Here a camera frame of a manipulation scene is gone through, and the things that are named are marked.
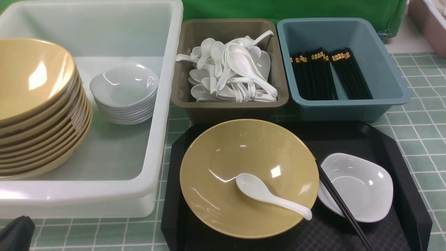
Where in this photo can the pile of white spoons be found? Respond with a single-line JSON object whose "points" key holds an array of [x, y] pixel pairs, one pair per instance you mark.
{"points": [[236, 71]]}

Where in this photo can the right bundle black chopsticks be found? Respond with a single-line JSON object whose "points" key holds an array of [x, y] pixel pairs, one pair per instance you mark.
{"points": [[350, 75]]}

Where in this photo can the stack of white dishes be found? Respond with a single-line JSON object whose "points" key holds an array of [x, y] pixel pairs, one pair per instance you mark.
{"points": [[126, 94]]}

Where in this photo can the green cloth backdrop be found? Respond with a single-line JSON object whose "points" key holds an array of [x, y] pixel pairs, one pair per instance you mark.
{"points": [[384, 15]]}

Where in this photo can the black chopstick pair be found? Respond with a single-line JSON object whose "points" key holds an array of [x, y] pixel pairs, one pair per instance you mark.
{"points": [[343, 207]]}

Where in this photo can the pink bin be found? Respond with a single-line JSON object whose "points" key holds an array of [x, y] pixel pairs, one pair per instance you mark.
{"points": [[429, 18]]}

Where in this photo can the blue plastic bin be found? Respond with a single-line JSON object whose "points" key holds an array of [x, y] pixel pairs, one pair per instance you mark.
{"points": [[384, 80]]}

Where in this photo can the stack of yellow bowls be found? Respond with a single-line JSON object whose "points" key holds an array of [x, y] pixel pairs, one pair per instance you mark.
{"points": [[45, 113]]}

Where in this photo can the white square side dish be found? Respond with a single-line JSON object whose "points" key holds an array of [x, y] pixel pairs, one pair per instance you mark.
{"points": [[365, 187]]}

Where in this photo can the large white plastic tub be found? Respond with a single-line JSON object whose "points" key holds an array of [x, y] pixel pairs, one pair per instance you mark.
{"points": [[114, 172]]}

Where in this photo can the white ceramic soup spoon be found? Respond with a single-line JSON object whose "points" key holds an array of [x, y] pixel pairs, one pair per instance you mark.
{"points": [[253, 187]]}

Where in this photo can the black serving tray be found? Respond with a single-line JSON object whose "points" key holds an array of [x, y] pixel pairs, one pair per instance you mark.
{"points": [[407, 227]]}

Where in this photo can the left bundle black chopsticks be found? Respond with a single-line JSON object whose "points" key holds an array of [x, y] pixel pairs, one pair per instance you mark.
{"points": [[313, 75]]}

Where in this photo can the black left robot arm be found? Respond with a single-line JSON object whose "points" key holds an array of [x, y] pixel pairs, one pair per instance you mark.
{"points": [[17, 235]]}

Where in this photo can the brown plastic bin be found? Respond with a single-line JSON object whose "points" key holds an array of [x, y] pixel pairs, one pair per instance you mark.
{"points": [[192, 33]]}

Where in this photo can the yellow noodle bowl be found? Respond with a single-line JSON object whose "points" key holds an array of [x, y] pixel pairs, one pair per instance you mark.
{"points": [[266, 150]]}

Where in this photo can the bundle black chopsticks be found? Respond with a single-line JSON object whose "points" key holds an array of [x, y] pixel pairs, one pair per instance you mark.
{"points": [[313, 75], [350, 75]]}

